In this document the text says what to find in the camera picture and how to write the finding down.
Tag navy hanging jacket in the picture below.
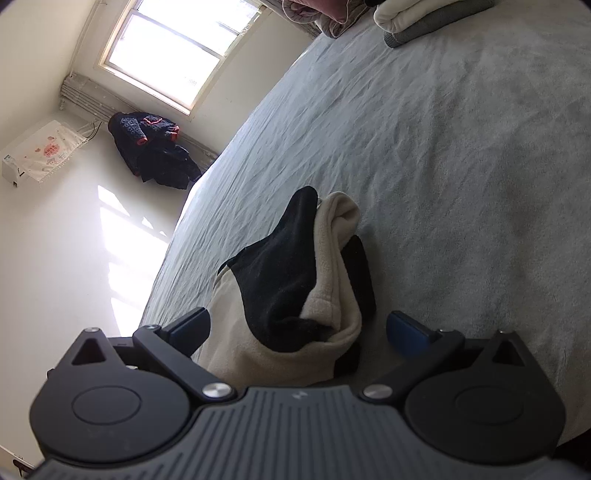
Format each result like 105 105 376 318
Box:
107 111 204 190

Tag folded white garment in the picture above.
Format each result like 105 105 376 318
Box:
373 0 497 33

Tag folded grey garment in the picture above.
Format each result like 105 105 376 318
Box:
383 0 499 49

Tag folded grey pink quilt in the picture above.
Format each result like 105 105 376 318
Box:
281 0 370 40

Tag window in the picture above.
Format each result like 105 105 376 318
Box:
95 0 273 118

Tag air conditioner with printed cover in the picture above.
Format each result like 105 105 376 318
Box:
0 120 88 188

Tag black pants with beige lining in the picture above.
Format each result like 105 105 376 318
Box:
191 186 377 398

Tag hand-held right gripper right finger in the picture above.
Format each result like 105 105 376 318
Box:
359 310 536 402

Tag air conditioner cables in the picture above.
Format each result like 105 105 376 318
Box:
78 117 103 144

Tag pink pillow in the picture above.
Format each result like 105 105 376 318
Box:
300 0 356 24

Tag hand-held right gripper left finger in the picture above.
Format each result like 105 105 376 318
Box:
53 307 236 402

